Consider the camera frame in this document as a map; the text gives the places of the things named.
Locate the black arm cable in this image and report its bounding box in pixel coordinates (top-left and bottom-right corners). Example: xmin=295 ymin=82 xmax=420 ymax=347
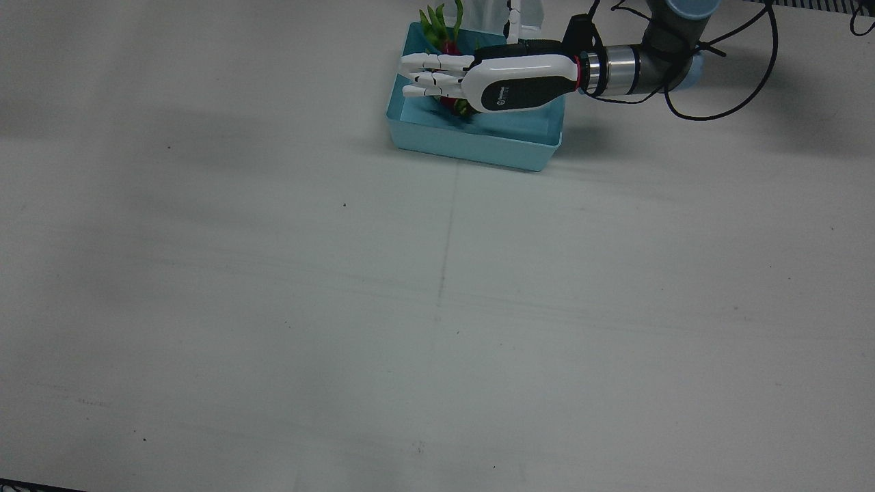
xmin=595 ymin=0 xmax=780 ymax=122

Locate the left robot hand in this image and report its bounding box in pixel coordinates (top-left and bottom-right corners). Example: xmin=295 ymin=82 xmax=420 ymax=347
xmin=400 ymin=7 xmax=582 ymax=113

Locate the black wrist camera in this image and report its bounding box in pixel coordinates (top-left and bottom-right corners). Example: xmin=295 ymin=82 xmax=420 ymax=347
xmin=562 ymin=14 xmax=602 ymax=55

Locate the light blue plastic tray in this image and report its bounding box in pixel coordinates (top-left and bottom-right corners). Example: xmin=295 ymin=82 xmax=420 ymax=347
xmin=386 ymin=20 xmax=567 ymax=172

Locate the pink dragon fruit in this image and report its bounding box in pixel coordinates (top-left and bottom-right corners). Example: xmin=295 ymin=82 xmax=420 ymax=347
xmin=418 ymin=0 xmax=479 ymax=124

